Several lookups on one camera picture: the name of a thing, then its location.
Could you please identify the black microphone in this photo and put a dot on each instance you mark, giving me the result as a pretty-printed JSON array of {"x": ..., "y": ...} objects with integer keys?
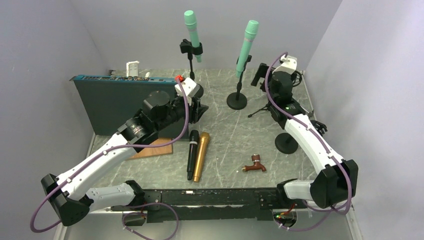
[{"x": 192, "y": 153}]

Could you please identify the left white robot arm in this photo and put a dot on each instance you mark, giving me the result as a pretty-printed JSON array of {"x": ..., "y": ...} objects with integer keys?
[{"x": 72, "y": 195}]

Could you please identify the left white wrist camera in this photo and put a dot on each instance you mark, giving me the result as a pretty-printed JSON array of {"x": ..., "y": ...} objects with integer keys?
[{"x": 190, "y": 87}]

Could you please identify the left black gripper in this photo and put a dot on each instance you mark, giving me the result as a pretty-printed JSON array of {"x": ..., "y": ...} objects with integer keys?
[{"x": 201, "y": 109}]

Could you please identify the brown faucet tap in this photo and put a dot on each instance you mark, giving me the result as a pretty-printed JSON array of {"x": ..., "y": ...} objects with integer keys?
[{"x": 256, "y": 164}]

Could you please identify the wooden board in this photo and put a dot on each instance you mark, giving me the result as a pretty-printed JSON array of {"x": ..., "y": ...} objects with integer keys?
[{"x": 155, "y": 151}]

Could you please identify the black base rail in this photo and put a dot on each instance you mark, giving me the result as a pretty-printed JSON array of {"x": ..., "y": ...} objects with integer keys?
[{"x": 216, "y": 204}]

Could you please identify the right shock-mount round stand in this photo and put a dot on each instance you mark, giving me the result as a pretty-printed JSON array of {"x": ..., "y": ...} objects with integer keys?
[{"x": 286, "y": 144}]

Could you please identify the blue network switch box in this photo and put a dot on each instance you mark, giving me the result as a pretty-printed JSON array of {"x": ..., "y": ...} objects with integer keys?
[{"x": 111, "y": 100}]

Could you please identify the mint green microphone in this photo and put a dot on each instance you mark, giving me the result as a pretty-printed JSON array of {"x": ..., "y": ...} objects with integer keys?
[
  {"x": 190, "y": 21},
  {"x": 250, "y": 33}
]

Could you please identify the round-base mic stand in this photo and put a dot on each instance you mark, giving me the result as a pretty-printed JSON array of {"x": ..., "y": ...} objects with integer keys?
[
  {"x": 186, "y": 47},
  {"x": 237, "y": 100}
]

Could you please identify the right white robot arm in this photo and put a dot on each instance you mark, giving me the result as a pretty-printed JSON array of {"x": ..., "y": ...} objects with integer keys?
[{"x": 336, "y": 178}]

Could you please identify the black tripod shock-mount stand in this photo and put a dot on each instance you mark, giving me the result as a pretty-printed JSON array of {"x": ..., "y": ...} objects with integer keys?
[{"x": 261, "y": 109}]

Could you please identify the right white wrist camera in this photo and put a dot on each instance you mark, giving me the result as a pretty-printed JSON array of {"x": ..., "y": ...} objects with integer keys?
[{"x": 288, "y": 64}]

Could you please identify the gold microphone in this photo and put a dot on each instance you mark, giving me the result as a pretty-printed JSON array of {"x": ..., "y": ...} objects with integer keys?
[{"x": 204, "y": 140}]

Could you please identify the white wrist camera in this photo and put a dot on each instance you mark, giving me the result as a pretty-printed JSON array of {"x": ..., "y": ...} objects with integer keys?
[
  {"x": 190, "y": 87},
  {"x": 288, "y": 64}
]

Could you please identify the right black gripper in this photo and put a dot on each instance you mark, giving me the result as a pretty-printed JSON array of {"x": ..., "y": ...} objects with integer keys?
[{"x": 261, "y": 73}]

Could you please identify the white plastic bracket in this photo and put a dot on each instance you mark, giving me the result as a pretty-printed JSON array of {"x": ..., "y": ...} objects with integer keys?
[{"x": 132, "y": 68}]

